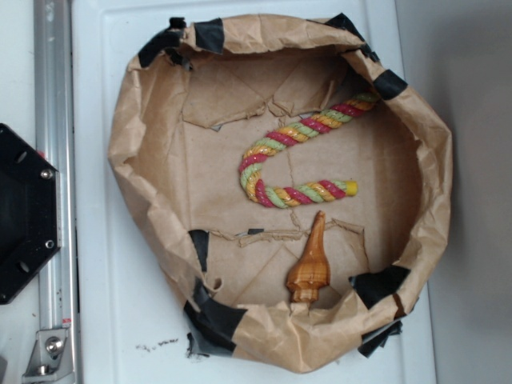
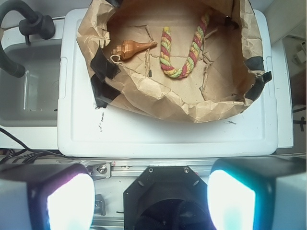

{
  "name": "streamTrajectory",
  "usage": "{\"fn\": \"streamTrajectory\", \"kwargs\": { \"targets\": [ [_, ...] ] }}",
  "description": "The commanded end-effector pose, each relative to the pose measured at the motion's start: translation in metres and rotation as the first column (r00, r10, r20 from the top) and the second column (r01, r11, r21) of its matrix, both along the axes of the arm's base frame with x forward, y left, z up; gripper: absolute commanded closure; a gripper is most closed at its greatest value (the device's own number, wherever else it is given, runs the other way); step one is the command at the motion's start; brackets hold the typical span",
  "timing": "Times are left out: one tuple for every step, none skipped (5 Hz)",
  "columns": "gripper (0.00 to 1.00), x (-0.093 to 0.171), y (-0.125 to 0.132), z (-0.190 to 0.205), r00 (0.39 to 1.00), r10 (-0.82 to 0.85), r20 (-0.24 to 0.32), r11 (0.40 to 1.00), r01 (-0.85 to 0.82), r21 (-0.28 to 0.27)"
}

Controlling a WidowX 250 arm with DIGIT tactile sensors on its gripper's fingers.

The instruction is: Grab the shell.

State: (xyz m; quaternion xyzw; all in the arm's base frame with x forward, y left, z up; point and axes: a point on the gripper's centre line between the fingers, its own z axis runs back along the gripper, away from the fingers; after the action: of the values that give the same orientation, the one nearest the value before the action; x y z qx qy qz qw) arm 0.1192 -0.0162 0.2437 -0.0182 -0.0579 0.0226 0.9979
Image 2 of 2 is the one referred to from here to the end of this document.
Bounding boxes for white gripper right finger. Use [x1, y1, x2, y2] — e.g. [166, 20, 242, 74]
[207, 157, 307, 230]

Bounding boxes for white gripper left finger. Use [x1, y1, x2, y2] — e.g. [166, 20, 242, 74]
[0, 163, 95, 230]

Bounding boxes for orange spiral sea shell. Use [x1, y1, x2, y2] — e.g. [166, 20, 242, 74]
[111, 40, 157, 60]

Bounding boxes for crumpled brown paper bag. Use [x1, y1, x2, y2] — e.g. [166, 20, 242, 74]
[77, 0, 272, 123]

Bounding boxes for dark grey toy faucet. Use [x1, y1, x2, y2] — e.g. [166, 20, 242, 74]
[0, 0, 56, 78]

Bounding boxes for black cables on table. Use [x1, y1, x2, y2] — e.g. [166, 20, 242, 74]
[0, 127, 65, 166]

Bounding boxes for aluminium extrusion rail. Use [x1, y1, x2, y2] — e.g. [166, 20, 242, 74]
[55, 158, 216, 180]

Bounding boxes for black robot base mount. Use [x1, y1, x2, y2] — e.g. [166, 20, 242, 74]
[123, 166, 214, 230]

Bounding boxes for multicoloured twisted rope toy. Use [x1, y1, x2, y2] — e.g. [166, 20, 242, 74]
[159, 12, 211, 80]

